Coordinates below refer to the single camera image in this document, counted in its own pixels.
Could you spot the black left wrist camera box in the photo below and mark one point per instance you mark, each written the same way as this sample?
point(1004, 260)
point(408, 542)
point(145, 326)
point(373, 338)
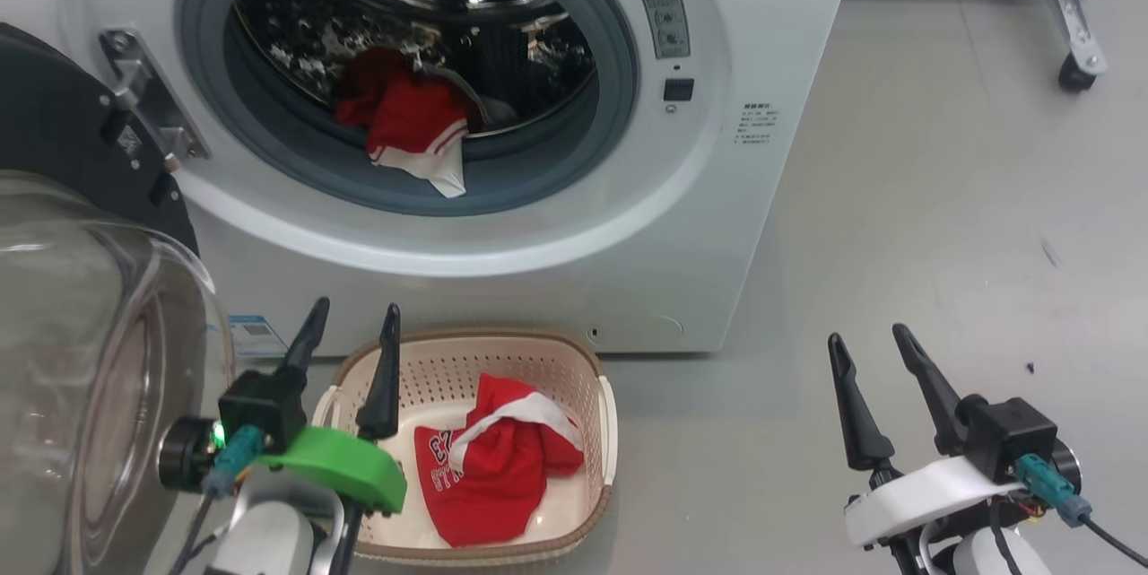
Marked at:
point(265, 409)

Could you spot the grey warning label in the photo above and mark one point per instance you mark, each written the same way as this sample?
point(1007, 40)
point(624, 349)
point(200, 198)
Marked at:
point(662, 14)

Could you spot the round washing machine door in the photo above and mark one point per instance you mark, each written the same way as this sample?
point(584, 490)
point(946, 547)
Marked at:
point(54, 135)

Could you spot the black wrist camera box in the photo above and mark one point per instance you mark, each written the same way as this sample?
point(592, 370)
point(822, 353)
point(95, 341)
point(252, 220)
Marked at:
point(1009, 436)
point(265, 409)

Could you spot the small printed text label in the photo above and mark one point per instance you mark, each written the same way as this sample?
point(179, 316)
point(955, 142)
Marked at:
point(755, 125)

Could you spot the white front-load washing machine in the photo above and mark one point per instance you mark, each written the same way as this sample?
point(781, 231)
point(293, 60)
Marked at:
point(717, 243)

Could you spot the red garment with white lettering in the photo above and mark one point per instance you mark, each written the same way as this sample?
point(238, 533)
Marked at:
point(493, 485)

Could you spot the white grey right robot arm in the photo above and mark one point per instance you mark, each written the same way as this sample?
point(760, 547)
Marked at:
point(987, 557)

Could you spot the steel washing machine drum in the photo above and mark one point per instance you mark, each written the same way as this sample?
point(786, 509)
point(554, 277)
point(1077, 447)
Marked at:
point(529, 46)

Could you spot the beige perforated laundry basket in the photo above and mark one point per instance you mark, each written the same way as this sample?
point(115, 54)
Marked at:
point(538, 369)

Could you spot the white cart leg with caster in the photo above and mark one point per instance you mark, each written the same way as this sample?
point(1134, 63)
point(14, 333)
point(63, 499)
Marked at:
point(1076, 19)

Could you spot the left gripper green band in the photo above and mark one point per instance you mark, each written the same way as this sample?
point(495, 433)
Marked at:
point(350, 463)

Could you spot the metal door hinge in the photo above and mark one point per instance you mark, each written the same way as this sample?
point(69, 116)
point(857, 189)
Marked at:
point(148, 95)

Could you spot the blue white energy sticker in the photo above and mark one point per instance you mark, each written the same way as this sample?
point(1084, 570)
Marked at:
point(258, 337)

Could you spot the grey rubber door gasket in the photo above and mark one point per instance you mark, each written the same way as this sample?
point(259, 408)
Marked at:
point(614, 73)

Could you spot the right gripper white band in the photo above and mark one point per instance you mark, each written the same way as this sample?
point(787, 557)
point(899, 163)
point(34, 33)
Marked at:
point(915, 499)

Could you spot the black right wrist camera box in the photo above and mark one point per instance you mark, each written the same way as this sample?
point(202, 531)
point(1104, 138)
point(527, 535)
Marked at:
point(1009, 436)

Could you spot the red garment with white trim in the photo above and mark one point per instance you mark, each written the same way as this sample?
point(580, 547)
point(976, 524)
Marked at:
point(408, 113)

